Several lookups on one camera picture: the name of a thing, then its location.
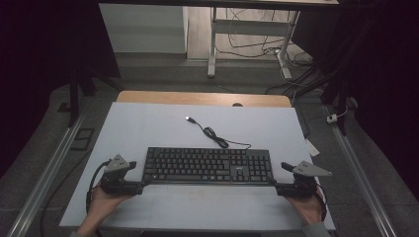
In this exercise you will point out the black metal stand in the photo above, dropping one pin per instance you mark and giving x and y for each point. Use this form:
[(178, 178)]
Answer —
[(74, 98), (341, 95)]

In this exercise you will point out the white desk frame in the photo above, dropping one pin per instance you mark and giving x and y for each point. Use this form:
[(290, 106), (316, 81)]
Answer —
[(250, 27)]

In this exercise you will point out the white paper tag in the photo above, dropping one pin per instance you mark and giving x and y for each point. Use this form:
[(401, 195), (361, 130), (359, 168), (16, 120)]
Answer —
[(312, 148)]

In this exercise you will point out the white cabinet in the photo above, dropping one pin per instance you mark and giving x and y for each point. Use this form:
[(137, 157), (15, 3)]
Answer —
[(141, 29)]

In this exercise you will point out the black floor plate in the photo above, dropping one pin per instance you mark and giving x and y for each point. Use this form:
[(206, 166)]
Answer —
[(76, 144)]

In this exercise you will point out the aluminium floor rail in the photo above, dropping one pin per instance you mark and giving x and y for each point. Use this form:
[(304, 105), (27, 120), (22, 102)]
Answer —
[(359, 168), (46, 174)]

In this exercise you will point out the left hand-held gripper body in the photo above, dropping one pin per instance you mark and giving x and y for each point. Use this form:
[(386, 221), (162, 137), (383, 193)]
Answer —
[(117, 186)]

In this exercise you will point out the person's right hand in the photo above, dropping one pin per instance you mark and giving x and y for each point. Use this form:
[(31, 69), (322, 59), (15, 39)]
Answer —
[(308, 209)]

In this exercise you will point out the black keyboard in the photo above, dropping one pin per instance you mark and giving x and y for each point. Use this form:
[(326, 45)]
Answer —
[(207, 166)]

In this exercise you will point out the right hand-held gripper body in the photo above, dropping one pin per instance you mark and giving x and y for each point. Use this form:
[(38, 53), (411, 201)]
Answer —
[(301, 187)]

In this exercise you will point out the person's left hand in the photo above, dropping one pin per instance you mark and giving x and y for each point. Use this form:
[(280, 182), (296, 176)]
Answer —
[(100, 205)]

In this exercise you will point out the black curtain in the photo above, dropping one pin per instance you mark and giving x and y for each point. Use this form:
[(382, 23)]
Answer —
[(385, 65), (33, 49)]

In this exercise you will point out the small white box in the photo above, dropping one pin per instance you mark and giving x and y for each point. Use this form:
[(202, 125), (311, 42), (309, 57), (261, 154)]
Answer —
[(332, 118)]

